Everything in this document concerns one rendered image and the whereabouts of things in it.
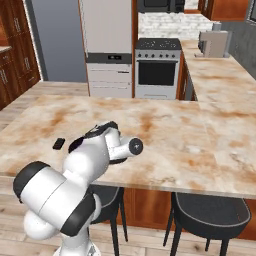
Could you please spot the black microwave oven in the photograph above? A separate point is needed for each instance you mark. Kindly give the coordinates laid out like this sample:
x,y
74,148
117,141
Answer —
x,y
160,5

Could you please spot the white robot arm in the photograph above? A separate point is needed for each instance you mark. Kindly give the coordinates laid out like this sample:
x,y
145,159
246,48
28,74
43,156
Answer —
x,y
55,196

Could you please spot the brown wooden wall cupboards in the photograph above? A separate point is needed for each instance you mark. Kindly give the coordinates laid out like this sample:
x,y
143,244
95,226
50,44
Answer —
x,y
226,9

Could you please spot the black chocolate bar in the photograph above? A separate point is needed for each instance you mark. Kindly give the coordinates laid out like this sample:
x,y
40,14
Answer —
x,y
58,143

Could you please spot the beige coffee machine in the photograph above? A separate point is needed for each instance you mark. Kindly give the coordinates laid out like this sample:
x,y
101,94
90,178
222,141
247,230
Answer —
x,y
213,43

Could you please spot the white oven with hob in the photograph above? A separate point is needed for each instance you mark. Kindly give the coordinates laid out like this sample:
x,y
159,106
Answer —
x,y
156,73

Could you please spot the brown wooden cupboard run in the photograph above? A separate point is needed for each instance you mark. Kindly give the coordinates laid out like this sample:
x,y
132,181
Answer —
x,y
16,50

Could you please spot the brown wooden counter cupboards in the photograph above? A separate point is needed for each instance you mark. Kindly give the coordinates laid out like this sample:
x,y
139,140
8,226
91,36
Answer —
x,y
182,80

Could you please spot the white tall fridge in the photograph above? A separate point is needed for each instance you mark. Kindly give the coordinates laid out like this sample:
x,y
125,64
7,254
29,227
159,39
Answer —
x,y
108,30

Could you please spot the brown wooden island base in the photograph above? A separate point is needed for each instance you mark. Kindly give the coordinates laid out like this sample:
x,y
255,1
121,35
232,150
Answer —
x,y
146,208

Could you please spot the black bar stool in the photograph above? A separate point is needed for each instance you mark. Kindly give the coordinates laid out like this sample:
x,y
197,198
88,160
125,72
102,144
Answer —
x,y
210,216
108,200

